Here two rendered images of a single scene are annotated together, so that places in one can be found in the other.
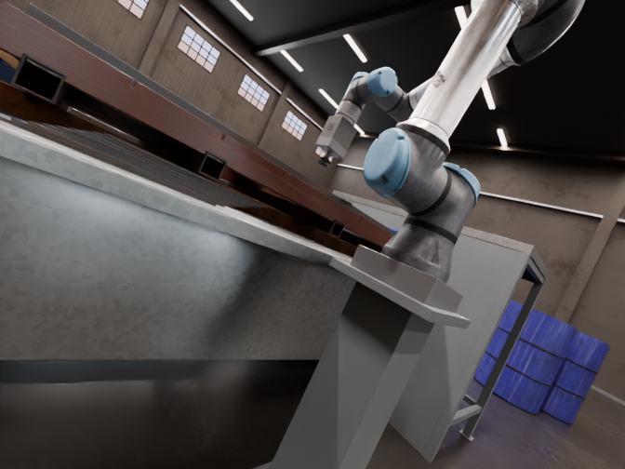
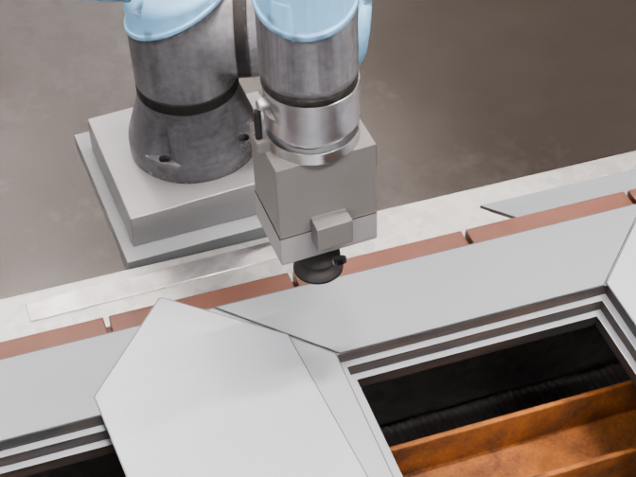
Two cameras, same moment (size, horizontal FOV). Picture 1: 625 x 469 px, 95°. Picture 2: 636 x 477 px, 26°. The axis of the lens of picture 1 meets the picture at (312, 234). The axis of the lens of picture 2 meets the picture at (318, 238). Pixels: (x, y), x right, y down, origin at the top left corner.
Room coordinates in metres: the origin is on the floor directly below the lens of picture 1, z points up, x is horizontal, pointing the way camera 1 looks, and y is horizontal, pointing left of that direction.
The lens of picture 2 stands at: (1.72, 0.40, 1.76)
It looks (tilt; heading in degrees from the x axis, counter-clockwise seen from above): 44 degrees down; 204
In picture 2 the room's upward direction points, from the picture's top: straight up
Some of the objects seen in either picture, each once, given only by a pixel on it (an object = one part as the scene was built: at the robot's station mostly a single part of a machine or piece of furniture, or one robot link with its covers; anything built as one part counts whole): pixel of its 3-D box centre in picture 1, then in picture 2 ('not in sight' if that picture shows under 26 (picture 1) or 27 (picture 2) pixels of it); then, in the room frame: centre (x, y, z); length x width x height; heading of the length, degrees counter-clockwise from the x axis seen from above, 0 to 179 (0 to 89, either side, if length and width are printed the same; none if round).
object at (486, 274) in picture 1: (368, 292); not in sight; (1.73, -0.46, 0.51); 1.30 x 0.04 x 1.01; 43
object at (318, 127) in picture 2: (348, 114); (307, 100); (0.96, 0.06, 1.11); 0.08 x 0.08 x 0.05
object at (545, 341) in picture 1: (539, 359); not in sight; (3.06, -2.77, 0.46); 1.25 x 0.76 x 0.92; 125
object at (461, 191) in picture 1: (442, 200); (186, 24); (0.64, -0.23, 0.89); 0.13 x 0.12 x 0.14; 116
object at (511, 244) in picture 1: (424, 228); not in sight; (1.92, -0.67, 1.03); 1.30 x 0.60 x 0.04; 43
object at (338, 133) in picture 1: (335, 136); (315, 185); (0.96, 0.07, 1.03); 0.10 x 0.09 x 0.16; 44
